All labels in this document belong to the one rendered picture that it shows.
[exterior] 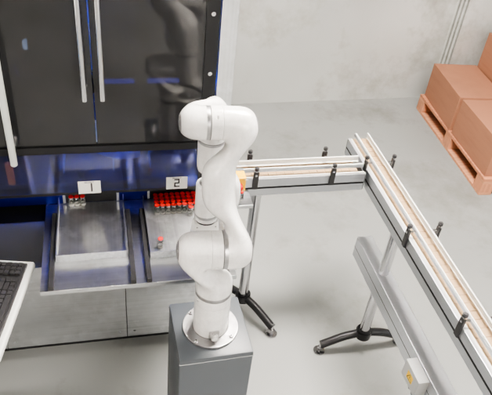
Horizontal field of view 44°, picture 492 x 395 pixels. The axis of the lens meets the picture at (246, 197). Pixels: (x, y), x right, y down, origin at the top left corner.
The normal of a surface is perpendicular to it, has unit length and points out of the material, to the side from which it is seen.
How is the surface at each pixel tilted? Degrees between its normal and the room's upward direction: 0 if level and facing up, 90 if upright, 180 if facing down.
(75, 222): 0
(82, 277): 0
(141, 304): 90
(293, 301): 0
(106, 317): 90
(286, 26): 90
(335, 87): 90
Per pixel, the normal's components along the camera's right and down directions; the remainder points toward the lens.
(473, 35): 0.23, 0.62
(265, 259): 0.09, -0.78
